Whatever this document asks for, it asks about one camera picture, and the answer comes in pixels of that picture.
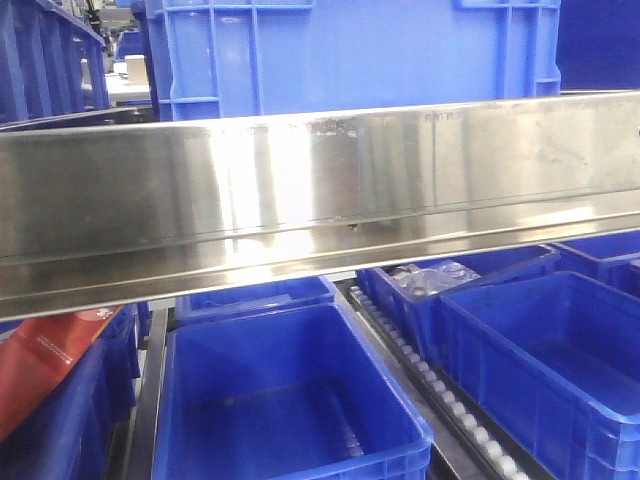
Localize light blue plastic bin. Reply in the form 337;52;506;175
142;1;561;121

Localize blue bin with plastic bags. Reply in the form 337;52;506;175
356;244;562;366

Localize clear plastic bags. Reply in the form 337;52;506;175
391;260;480;297

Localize blue bin rear centre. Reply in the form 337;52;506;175
174;276;338;326

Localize dark blue bin lower centre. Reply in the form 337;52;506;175
152;303;433;479

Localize dark blue bin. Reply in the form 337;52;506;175
1;305;140;479
1;1;110;123
557;1;639;91
442;272;639;479
152;303;433;479

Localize dark blue bin lower right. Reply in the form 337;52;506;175
442;272;639;479

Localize white roller conveyor track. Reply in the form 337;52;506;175
345;286;535;479

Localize blue bin far right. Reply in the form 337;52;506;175
551;231;639;297

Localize red cardboard box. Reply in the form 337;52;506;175
1;306;122;439

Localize dark blue bin lower left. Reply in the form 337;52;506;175
1;305;140;479

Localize dark blue bin upper left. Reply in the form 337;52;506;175
1;1;110;123

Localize dark blue bin upper right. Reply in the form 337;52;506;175
557;1;639;91

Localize stainless steel shelf rail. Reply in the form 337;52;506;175
1;91;639;320

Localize steel divider rail lower left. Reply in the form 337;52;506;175
120;308;172;479

